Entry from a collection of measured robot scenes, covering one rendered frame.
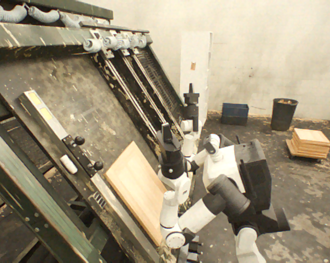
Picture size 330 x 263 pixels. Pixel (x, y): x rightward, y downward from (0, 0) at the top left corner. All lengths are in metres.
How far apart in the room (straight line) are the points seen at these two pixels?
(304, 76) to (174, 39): 3.43
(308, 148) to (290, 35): 3.04
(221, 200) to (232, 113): 4.58
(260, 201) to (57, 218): 0.85
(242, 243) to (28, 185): 1.04
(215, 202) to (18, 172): 0.69
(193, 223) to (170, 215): 0.10
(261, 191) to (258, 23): 5.42
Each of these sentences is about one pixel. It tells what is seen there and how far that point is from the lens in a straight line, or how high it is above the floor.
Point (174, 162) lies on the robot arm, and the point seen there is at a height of 1.50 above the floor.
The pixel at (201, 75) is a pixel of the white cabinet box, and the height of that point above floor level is 1.18.
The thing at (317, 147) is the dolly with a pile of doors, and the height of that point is 0.29.
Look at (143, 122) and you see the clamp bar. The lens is 1.52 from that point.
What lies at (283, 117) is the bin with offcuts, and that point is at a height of 0.32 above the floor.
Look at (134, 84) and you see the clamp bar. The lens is 1.77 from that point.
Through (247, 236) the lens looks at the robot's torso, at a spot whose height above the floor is 0.96.
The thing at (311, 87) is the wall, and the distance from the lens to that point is 6.56.
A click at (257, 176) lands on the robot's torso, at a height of 1.33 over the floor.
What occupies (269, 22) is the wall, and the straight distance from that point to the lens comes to 6.26.
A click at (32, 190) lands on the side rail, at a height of 1.45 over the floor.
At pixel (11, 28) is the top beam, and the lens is 1.09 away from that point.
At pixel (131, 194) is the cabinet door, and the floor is 1.15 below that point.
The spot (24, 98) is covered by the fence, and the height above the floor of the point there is 1.68.
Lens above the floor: 1.88
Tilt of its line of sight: 23 degrees down
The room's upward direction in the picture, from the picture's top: straight up
